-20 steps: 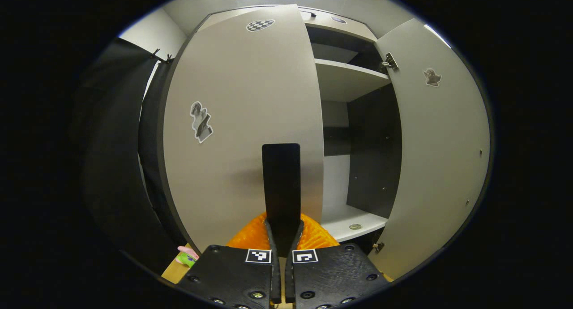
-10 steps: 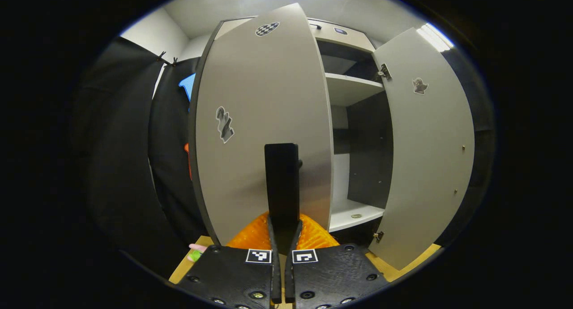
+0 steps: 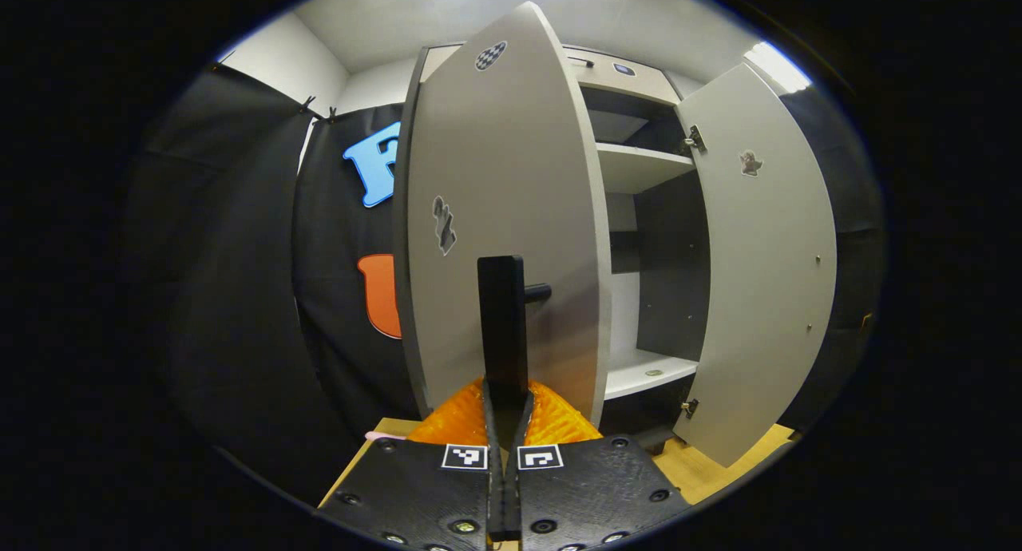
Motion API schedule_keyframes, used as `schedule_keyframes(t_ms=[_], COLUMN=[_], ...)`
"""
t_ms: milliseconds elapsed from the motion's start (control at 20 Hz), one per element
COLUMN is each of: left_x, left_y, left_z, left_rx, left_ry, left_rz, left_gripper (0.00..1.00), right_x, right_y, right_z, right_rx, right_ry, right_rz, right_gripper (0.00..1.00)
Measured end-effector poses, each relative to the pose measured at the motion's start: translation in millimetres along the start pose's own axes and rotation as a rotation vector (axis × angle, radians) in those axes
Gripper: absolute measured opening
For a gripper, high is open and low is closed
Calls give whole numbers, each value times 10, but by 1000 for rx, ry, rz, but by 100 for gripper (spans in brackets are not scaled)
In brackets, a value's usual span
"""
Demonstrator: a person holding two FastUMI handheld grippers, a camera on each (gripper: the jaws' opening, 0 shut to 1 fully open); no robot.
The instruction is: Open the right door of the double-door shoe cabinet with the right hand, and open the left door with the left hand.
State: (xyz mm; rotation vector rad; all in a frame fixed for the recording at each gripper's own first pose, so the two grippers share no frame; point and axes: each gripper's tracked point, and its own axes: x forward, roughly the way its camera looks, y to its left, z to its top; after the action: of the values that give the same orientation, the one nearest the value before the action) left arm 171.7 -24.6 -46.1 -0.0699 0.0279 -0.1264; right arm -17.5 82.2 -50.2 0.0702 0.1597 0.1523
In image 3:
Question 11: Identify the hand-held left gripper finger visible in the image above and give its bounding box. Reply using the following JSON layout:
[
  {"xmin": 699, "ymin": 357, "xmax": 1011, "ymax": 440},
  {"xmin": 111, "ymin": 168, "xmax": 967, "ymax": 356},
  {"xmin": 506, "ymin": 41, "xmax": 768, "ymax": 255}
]
[
  {"xmin": 314, "ymin": 378, "xmax": 512, "ymax": 551},
  {"xmin": 505, "ymin": 379, "xmax": 692, "ymax": 551}
]

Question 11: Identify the grey double-door shoe cabinet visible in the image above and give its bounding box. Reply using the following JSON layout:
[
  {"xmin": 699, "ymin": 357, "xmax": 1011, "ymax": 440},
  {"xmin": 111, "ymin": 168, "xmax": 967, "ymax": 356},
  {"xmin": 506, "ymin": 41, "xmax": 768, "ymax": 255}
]
[{"xmin": 415, "ymin": 42, "xmax": 713, "ymax": 456}]

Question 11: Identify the grey cabinet door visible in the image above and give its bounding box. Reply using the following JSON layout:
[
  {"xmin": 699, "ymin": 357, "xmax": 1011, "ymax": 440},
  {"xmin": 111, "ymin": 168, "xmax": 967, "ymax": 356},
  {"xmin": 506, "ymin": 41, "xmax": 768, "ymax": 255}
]
[
  {"xmin": 391, "ymin": 2, "xmax": 614, "ymax": 434},
  {"xmin": 673, "ymin": 62, "xmax": 838, "ymax": 468}
]

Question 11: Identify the white cabinet shelf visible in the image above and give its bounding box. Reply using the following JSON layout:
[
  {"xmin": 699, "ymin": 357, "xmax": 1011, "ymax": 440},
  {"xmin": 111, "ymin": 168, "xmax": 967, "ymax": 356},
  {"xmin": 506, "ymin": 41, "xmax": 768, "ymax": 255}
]
[
  {"xmin": 595, "ymin": 142, "xmax": 695, "ymax": 194},
  {"xmin": 604, "ymin": 349, "xmax": 700, "ymax": 400}
]

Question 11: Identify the grey cabinet drawer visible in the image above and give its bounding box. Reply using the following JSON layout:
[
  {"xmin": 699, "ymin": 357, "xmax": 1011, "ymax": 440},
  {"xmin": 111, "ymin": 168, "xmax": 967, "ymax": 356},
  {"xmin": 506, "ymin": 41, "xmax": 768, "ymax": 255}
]
[{"xmin": 421, "ymin": 44, "xmax": 681, "ymax": 106}]

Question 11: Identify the black backdrop cloth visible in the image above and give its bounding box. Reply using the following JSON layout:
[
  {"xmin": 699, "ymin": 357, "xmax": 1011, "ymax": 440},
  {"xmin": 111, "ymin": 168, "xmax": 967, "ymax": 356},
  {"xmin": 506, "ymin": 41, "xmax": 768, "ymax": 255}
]
[{"xmin": 120, "ymin": 62, "xmax": 887, "ymax": 505}]

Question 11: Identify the ceiling light panel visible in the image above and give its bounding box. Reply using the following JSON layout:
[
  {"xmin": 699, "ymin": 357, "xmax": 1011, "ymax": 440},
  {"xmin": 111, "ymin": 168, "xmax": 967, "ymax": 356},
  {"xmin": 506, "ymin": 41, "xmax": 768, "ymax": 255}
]
[{"xmin": 743, "ymin": 40, "xmax": 814, "ymax": 95}]

